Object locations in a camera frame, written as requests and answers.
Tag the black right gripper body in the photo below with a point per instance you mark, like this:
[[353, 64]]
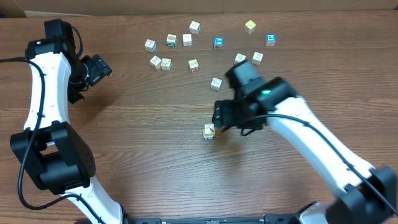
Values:
[[219, 113]]

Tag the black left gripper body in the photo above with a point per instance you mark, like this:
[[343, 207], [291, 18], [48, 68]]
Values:
[[78, 90]]

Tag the yellow letter K block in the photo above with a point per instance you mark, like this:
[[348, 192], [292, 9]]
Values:
[[208, 130]]

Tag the red side L block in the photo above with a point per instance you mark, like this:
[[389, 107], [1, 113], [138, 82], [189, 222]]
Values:
[[216, 84]]

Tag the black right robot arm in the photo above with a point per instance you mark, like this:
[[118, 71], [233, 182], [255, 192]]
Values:
[[363, 193]]

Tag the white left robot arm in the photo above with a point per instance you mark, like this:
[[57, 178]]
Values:
[[50, 151]]

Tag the green side violin block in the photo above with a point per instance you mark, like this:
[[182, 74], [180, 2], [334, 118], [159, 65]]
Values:
[[239, 58]]

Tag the red side picture block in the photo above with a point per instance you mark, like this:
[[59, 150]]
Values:
[[257, 58]]

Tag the car picture wooden block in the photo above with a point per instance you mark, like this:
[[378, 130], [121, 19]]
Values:
[[150, 45]]

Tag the yellow side picture block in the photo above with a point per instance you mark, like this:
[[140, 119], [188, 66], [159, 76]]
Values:
[[155, 62]]

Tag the red letter E block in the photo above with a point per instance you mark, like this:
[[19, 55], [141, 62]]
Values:
[[193, 65]]

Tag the blue top picture block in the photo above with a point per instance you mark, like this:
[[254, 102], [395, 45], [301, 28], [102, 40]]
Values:
[[218, 43]]

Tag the plain white wooden block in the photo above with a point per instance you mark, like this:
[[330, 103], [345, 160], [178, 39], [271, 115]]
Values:
[[166, 64]]

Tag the blue top far block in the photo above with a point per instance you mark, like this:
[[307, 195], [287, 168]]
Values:
[[270, 40]]

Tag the green letter B block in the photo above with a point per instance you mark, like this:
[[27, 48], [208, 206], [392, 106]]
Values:
[[171, 40]]

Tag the yellow top wooden block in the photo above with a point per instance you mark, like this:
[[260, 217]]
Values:
[[249, 27]]

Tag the ice cream picture block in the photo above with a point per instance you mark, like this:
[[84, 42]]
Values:
[[187, 40]]

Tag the far white wooden block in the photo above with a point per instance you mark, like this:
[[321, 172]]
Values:
[[194, 27]]

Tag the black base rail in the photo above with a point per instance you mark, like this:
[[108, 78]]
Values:
[[217, 220]]

